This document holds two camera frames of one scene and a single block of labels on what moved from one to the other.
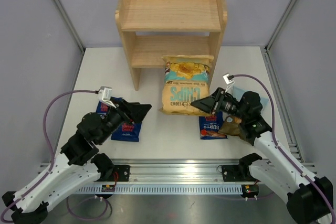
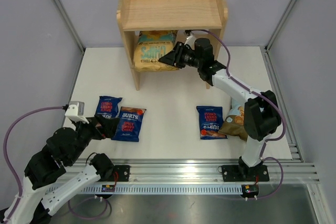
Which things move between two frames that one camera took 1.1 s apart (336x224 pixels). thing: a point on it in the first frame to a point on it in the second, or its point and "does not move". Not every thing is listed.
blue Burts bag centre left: x=127 y=131 does not move
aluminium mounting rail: x=178 y=170 does not move
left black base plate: x=123 y=172 does not move
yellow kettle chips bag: x=186 y=80 to x=151 y=46
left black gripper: x=138 y=111 to x=109 y=127
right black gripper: x=211 y=104 to x=174 y=57
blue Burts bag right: x=210 y=125 does not move
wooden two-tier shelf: x=160 y=20 does not move
